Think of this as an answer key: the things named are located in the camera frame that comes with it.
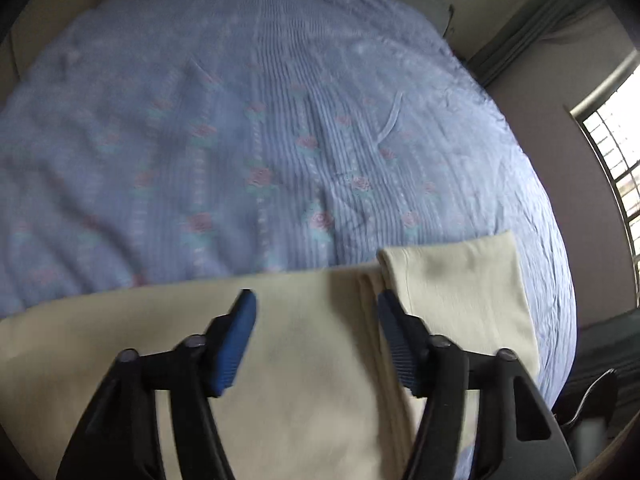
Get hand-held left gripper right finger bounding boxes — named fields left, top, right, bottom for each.
left=377, top=290, right=578, bottom=480

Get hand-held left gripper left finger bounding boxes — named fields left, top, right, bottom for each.
left=56, top=288, right=258, bottom=480

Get cream pants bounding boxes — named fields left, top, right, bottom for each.
left=0, top=230, right=541, bottom=480

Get blue floral bed sheet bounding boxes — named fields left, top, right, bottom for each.
left=0, top=0, right=578, bottom=480

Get barred window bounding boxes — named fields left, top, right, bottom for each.
left=565, top=55, right=640, bottom=306

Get green curtain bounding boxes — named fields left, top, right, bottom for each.
left=465, top=0, right=606, bottom=76

